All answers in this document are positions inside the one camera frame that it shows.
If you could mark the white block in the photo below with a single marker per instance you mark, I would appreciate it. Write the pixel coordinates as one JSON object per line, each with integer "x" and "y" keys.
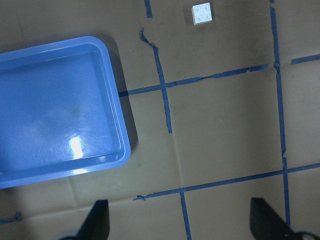
{"x": 201, "y": 13}

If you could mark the blue plastic tray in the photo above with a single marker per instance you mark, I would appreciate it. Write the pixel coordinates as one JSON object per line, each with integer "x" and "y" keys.
{"x": 60, "y": 112}

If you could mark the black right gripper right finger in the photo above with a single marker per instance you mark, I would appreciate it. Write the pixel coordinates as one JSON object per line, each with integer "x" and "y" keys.
{"x": 265, "y": 223}

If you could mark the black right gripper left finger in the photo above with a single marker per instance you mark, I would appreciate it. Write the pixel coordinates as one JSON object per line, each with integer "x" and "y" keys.
{"x": 96, "y": 226}

